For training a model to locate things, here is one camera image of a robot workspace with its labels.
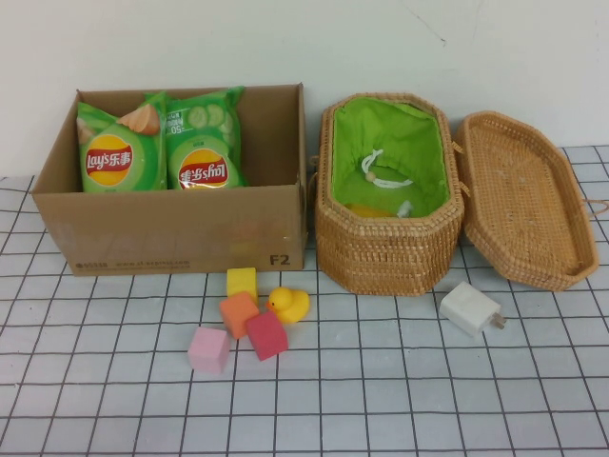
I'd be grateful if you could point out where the green Lay's chips bag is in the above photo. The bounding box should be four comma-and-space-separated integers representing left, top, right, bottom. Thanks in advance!
164, 85, 251, 190
76, 89, 168, 193

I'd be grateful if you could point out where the yellow rubber duck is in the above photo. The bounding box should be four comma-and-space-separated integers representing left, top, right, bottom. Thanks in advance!
265, 287, 311, 326

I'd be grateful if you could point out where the yellow foam cube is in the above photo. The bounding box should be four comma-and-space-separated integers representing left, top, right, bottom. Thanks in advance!
226, 267, 260, 306

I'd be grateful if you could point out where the woven rattan basket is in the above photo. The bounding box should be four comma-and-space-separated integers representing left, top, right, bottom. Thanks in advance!
313, 92, 466, 297

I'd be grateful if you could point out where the orange foam cube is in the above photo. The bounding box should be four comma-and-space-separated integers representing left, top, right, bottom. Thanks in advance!
219, 290, 262, 340

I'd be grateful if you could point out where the red foam cube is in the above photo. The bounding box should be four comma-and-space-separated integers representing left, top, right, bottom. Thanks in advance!
245, 311, 290, 363

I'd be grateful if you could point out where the green fabric basket liner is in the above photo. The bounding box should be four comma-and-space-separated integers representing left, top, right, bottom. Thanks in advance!
331, 97, 452, 219

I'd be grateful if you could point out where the brown cardboard box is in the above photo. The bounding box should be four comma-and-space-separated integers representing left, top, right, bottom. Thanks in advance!
30, 83, 308, 277

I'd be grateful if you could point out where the pink foam cube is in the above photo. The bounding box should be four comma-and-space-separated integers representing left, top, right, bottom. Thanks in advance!
187, 327, 232, 373

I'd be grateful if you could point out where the woven rattan basket lid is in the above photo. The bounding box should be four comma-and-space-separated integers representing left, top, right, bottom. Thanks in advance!
451, 109, 609, 291

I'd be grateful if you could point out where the white drawstring cord with bead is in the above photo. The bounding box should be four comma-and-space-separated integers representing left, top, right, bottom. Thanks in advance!
361, 149, 415, 218

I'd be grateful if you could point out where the white USB wall charger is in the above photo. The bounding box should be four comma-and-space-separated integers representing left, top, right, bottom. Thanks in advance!
439, 280, 508, 339

